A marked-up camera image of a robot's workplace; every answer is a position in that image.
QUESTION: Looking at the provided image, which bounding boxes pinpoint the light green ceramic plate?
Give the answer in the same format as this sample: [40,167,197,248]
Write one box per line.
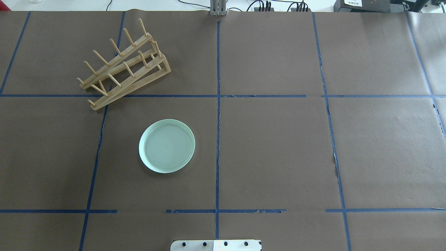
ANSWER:
[138,119,195,174]

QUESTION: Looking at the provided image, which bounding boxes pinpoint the wooden plate rack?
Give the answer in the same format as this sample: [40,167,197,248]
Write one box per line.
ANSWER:
[77,18,172,111]

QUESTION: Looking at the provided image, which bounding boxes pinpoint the black power strip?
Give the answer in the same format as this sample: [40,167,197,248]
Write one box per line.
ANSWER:
[247,0,311,13]

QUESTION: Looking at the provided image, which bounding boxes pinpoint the aluminium frame post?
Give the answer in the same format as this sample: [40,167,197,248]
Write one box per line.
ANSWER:
[210,0,227,16]

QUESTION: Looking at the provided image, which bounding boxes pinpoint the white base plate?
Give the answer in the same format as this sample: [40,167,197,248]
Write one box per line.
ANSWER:
[170,239,262,251]

